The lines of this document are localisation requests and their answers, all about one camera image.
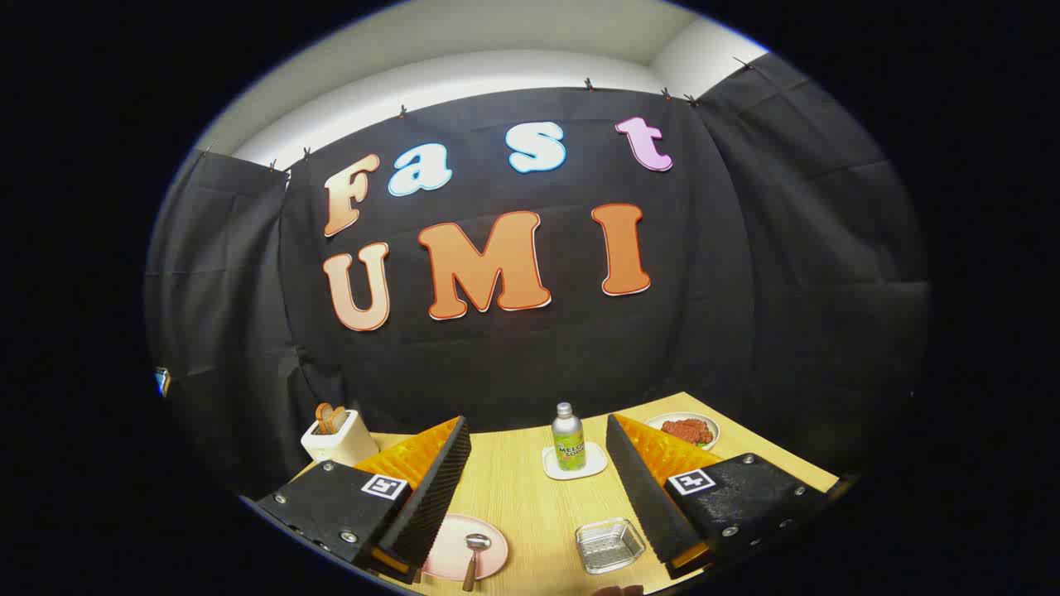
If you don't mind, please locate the wooden handle metal spoon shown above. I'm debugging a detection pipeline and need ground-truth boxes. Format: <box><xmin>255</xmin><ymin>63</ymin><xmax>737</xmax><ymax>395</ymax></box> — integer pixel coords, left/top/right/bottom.
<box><xmin>462</xmin><ymin>534</ymin><xmax>493</xmax><ymax>592</ymax></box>

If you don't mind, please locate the cream white toaster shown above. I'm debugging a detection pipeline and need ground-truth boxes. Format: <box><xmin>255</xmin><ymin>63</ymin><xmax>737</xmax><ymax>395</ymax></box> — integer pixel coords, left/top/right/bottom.
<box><xmin>301</xmin><ymin>409</ymin><xmax>379</xmax><ymax>466</ymax></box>

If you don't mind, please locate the pink round plate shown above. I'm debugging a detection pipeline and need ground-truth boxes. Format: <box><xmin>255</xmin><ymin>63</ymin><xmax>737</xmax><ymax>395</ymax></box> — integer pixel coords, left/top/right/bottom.
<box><xmin>422</xmin><ymin>514</ymin><xmax>509</xmax><ymax>581</ymax></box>

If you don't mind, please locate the red-brown meat piece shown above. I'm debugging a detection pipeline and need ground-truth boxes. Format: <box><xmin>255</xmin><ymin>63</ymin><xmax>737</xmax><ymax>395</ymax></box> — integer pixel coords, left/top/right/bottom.
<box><xmin>661</xmin><ymin>419</ymin><xmax>713</xmax><ymax>446</ymax></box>

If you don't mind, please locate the white square coaster plate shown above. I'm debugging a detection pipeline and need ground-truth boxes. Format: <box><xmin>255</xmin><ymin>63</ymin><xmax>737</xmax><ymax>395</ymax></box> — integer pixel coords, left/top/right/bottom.
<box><xmin>542</xmin><ymin>443</ymin><xmax>608</xmax><ymax>481</ymax></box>

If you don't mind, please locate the white oval dish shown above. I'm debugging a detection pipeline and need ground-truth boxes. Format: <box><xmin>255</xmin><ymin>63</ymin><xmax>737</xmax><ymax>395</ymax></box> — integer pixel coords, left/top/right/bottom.
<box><xmin>645</xmin><ymin>412</ymin><xmax>720</xmax><ymax>452</ymax></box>

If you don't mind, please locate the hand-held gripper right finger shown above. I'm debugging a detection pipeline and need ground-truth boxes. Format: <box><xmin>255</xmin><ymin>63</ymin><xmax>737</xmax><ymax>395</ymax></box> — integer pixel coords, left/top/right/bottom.
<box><xmin>605</xmin><ymin>414</ymin><xmax>831</xmax><ymax>580</ymax></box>

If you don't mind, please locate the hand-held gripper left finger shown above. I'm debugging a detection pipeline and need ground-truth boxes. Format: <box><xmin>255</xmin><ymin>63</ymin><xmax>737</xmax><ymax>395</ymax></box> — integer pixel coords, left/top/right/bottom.
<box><xmin>255</xmin><ymin>416</ymin><xmax>473</xmax><ymax>584</ymax></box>

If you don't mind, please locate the green label soda bottle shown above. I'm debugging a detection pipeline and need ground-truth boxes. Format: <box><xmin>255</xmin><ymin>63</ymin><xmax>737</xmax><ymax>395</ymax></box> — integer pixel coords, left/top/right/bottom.
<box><xmin>552</xmin><ymin>402</ymin><xmax>586</xmax><ymax>472</ymax></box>

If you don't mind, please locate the metal wire basket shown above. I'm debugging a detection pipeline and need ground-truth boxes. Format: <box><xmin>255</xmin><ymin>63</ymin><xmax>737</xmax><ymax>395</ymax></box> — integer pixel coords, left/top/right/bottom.
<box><xmin>576</xmin><ymin>518</ymin><xmax>646</xmax><ymax>575</ymax></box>

